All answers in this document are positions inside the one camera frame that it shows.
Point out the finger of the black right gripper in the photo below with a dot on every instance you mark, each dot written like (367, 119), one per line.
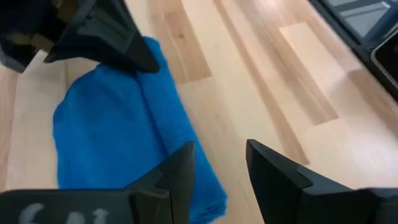
(105, 40)

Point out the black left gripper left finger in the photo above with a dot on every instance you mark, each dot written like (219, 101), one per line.
(174, 186)

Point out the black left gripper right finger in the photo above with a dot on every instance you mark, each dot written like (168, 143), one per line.
(280, 193)

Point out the blue microfiber towel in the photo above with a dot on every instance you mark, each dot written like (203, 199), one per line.
(109, 130)

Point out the black rimmed plate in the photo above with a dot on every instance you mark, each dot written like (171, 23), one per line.
(388, 59)

